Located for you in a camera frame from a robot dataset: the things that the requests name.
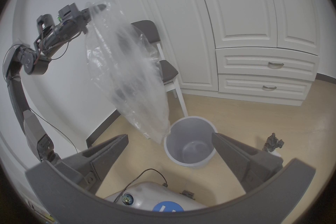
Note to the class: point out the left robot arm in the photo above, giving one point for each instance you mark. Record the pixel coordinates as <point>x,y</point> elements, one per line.
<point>15,91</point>

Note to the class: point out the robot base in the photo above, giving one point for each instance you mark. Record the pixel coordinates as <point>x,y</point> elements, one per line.
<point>147,196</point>

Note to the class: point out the white wardrobe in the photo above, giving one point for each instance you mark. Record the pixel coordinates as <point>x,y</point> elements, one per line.
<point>236,7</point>

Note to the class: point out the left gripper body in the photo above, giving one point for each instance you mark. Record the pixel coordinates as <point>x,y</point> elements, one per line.
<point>65,31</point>

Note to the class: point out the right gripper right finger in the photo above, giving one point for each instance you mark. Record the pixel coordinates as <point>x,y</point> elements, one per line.
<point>244,165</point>

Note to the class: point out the crumpled black plastic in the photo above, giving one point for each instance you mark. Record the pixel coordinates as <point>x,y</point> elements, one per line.
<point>273,143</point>

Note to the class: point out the white chair grey cushions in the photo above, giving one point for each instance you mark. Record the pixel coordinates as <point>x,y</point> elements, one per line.
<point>169,72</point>

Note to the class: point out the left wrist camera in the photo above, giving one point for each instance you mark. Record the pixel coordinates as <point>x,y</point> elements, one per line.
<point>68,10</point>

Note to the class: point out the clear plastic bag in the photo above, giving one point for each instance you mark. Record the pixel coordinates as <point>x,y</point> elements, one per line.
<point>131,81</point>

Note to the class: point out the white trash bin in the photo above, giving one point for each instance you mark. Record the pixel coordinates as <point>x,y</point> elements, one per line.
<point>191,144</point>

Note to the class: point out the white printed wrapper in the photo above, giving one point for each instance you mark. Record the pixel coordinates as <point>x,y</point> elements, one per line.
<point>276,154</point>

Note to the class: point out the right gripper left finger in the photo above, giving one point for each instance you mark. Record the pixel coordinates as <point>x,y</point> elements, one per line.
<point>99,162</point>

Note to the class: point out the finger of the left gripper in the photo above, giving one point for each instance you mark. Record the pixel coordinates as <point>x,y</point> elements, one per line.
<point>91,9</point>

